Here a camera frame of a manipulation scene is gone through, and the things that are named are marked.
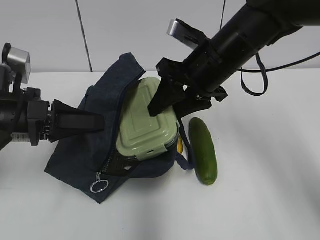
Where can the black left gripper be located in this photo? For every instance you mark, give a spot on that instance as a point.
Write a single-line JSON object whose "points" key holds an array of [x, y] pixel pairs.
{"points": [[63, 121]]}

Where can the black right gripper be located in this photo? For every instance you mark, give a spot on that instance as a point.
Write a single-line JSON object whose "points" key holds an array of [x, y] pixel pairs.
{"points": [[199, 72]]}

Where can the navy blue lunch bag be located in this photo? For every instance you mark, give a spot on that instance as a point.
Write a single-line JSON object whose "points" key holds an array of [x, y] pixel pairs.
{"points": [[90, 163]]}

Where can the yellow pear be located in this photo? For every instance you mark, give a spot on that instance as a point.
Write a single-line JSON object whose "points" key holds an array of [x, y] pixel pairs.
{"points": [[180, 145]]}

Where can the green lidded glass container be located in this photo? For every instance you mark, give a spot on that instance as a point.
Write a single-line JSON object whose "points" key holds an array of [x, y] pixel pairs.
{"points": [[142, 137]]}

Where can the green cucumber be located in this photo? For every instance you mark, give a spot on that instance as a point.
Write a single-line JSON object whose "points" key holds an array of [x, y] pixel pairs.
{"points": [[206, 167]]}

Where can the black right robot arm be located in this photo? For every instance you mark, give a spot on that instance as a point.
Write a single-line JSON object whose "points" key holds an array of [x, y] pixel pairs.
{"points": [[258, 24]]}

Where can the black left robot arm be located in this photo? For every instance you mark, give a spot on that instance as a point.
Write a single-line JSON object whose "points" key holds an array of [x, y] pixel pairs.
{"points": [[25, 117]]}

